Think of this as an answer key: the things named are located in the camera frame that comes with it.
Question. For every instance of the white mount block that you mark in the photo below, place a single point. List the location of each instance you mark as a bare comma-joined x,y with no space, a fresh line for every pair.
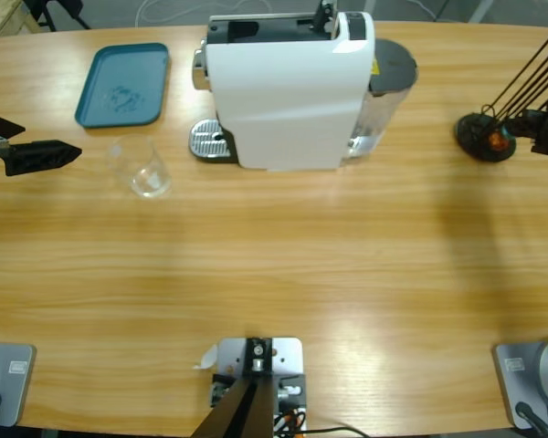
287,356

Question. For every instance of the clear drinking glass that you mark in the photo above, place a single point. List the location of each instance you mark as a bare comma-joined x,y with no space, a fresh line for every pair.
148,184

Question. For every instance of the black tripod legs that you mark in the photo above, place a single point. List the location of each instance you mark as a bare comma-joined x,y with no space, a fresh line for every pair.
73,13

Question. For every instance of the dark camera post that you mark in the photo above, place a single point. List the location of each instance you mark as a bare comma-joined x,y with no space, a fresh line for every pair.
246,410

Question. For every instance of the metal drip tray grate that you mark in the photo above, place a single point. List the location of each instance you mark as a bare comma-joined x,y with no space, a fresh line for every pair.
205,139

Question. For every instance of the orange coffee capsule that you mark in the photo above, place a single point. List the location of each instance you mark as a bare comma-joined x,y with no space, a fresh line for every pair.
498,141

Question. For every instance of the white capsule coffee machine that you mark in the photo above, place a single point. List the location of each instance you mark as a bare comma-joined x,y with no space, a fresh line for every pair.
283,105

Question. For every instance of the black capsule holder with rods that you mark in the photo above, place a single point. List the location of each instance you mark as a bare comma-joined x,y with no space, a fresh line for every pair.
472,137

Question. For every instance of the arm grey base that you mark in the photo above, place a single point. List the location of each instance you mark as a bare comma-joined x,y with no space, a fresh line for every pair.
543,374
7,383

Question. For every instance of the water tank with black lid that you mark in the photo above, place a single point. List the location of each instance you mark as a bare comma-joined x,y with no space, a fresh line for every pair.
390,64

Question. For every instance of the white tape strip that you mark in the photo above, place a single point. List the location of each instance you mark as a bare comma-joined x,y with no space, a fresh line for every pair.
207,358

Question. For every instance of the teal plastic tray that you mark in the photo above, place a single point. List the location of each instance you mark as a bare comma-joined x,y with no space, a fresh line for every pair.
128,73

